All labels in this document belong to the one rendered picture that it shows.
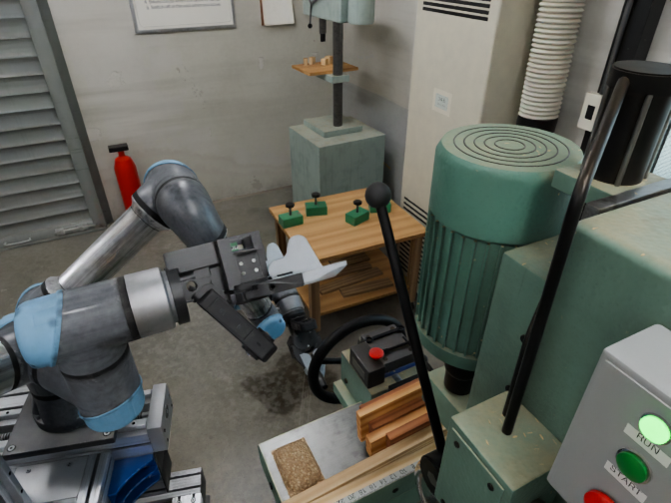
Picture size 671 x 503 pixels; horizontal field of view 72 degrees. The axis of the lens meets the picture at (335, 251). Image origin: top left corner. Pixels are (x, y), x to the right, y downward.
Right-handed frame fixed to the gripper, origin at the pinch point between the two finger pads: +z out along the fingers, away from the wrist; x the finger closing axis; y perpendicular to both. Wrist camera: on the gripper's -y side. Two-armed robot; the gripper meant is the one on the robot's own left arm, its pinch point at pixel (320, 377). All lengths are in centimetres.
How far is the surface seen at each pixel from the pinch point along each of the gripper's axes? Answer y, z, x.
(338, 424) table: -28.8, 14.5, 8.0
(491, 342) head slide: -75, 15, -1
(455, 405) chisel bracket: -52, 20, -5
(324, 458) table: -31.5, 19.2, 13.9
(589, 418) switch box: -95, 24, 9
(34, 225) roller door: 182, -190, 95
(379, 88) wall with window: 80, -175, -134
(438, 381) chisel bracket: -49, 15, -6
